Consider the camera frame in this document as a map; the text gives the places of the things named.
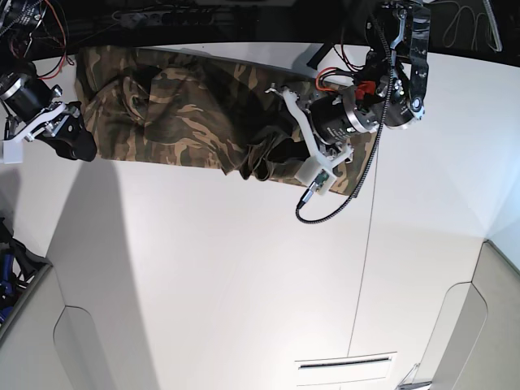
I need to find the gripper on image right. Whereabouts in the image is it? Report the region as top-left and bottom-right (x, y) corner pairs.
(266, 83), (384, 179)

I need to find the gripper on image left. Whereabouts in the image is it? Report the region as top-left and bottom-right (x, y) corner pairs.
(1, 72), (97, 162)

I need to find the camouflage T-shirt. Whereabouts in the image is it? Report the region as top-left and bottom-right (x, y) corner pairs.
(75, 45), (377, 197)

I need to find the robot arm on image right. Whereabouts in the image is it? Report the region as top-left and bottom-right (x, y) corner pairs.
(262, 1), (431, 187)

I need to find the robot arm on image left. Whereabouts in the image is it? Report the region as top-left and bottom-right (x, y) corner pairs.
(1, 1), (97, 164)

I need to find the bin with blue items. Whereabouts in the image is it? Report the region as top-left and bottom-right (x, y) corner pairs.
(1, 213), (52, 327)

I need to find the black power strip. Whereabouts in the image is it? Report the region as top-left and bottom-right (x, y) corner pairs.
(112, 8), (215, 28)

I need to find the white wrist camera, image right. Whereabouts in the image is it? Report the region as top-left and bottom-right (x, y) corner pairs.
(295, 156), (337, 196)

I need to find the white wrist camera, image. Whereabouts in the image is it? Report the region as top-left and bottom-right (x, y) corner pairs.
(1, 140), (24, 165)
(295, 156), (337, 196)

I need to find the white wrist camera, image left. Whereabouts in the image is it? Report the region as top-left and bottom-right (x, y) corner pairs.
(1, 140), (24, 165)

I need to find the black braided cable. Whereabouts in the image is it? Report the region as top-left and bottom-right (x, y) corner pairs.
(295, 11), (401, 224)

